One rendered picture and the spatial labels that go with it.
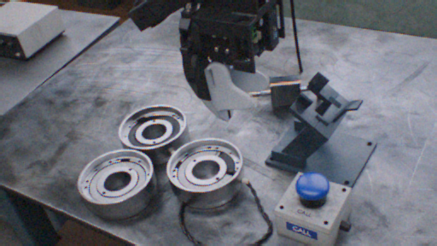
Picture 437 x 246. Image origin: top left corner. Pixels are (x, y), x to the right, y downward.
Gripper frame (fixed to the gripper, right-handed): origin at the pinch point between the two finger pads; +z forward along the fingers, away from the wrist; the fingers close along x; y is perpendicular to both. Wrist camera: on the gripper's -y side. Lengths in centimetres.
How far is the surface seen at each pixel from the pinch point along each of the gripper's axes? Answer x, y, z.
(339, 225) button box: 0.2, 14.0, 14.1
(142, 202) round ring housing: -6.3, -10.9, 14.1
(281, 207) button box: -2.1, 7.7, 11.5
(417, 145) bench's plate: 19.4, 18.3, 16.1
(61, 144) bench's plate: -0.1, -33.1, 16.0
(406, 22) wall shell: 163, -17, 79
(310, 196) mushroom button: -1.0, 11.0, 9.1
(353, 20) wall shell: 163, -39, 82
